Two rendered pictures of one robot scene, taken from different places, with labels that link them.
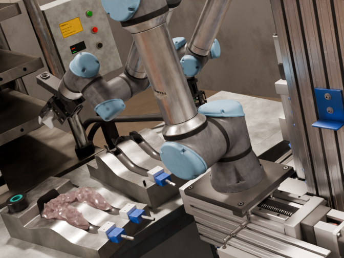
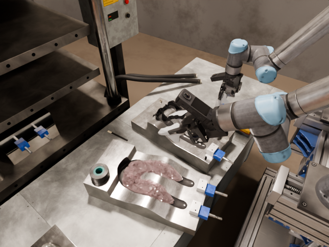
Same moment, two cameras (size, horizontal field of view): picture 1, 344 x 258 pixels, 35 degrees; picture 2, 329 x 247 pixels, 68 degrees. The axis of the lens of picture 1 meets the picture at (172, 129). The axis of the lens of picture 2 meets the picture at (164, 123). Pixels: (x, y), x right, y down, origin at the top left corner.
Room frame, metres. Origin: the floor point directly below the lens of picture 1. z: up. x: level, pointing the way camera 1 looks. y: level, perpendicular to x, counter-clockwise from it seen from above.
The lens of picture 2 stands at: (1.17, 0.58, 1.82)
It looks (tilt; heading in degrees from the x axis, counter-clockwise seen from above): 46 degrees down; 338
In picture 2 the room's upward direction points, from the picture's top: straight up
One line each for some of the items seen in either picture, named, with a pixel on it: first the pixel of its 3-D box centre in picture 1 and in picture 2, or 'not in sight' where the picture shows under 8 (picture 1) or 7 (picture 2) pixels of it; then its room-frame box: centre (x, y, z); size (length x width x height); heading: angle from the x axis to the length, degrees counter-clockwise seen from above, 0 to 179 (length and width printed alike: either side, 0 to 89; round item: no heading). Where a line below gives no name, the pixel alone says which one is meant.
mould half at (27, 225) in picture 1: (73, 214); (149, 182); (1.73, 0.43, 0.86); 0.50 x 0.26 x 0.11; 47
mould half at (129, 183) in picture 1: (140, 161); (180, 126); (1.98, 0.16, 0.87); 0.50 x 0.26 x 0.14; 30
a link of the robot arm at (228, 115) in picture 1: (222, 126); not in sight; (1.32, -0.13, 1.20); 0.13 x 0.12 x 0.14; 133
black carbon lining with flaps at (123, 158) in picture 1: (136, 152); (182, 122); (1.96, 0.16, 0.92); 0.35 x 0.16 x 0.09; 30
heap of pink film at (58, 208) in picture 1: (71, 203); (150, 176); (1.73, 0.42, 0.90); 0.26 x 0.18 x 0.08; 47
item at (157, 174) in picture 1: (164, 179); (221, 156); (1.71, 0.08, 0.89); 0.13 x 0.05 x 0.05; 30
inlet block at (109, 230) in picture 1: (119, 235); (206, 213); (1.51, 0.26, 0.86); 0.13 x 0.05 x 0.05; 47
